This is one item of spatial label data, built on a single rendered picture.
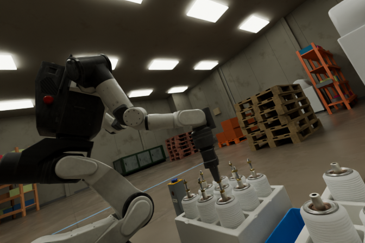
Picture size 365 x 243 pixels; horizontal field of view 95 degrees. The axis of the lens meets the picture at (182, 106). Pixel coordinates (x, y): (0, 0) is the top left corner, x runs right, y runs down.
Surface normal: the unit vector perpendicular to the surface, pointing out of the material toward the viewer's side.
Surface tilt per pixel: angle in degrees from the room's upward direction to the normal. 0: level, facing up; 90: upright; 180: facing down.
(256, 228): 90
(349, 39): 90
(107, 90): 103
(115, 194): 90
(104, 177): 112
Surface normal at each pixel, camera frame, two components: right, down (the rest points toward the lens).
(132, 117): 0.04, 0.00
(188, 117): 0.03, -0.23
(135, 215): 0.53, -0.36
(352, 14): -0.82, -0.04
